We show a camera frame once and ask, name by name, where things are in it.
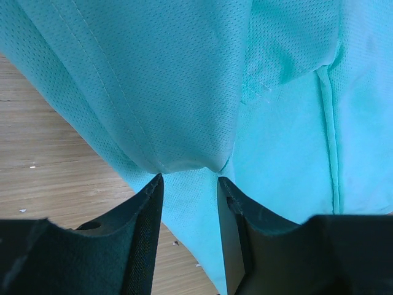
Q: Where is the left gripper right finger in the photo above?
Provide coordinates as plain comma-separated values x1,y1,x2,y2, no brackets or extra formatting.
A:
217,177,392,294

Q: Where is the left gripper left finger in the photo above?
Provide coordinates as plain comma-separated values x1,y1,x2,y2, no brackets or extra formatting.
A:
1,175,164,294

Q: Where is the teal t shirt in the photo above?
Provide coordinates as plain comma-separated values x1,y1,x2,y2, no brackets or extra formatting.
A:
1,1,392,294

